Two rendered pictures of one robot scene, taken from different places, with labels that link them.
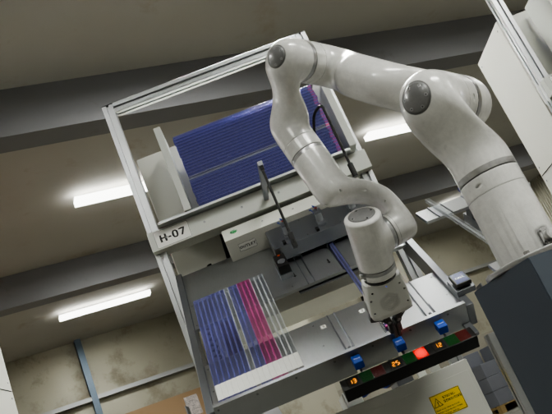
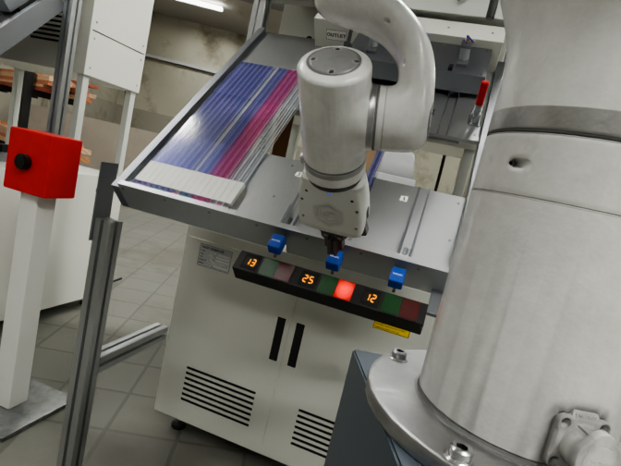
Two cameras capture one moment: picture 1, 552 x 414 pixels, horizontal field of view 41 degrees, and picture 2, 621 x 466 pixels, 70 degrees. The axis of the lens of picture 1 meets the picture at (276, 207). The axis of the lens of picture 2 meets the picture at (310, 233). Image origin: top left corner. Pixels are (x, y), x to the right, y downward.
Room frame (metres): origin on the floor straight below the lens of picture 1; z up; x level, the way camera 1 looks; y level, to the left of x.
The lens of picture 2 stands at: (1.07, -0.36, 0.84)
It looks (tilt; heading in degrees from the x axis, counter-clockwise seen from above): 8 degrees down; 20
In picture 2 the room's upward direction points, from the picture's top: 13 degrees clockwise
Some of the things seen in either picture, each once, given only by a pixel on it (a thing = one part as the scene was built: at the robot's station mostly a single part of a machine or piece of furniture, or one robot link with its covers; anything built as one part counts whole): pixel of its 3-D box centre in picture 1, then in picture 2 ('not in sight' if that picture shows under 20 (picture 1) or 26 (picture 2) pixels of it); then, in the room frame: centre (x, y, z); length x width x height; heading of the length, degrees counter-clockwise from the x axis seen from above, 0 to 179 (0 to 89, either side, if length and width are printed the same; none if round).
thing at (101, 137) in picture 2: not in sight; (126, 154); (6.61, 5.03, 0.43); 2.35 x 1.87 x 0.87; 116
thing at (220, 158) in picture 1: (258, 151); not in sight; (2.32, -0.02, 1.52); 0.51 x 0.13 x 0.27; 95
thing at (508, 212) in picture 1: (511, 219); (542, 297); (1.39, -0.40, 0.79); 0.19 x 0.19 x 0.18
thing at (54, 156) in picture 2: not in sight; (28, 275); (1.91, 0.73, 0.39); 0.24 x 0.24 x 0.78; 5
